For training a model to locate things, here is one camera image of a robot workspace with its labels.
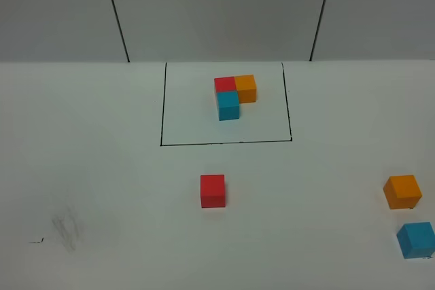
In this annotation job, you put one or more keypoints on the template orange cube block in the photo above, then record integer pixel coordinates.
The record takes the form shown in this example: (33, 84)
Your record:
(246, 88)

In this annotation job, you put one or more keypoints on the template blue cube block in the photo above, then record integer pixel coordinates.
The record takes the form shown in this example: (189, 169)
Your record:
(228, 105)

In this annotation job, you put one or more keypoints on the template red cube block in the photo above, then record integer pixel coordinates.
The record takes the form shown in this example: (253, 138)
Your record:
(225, 90)

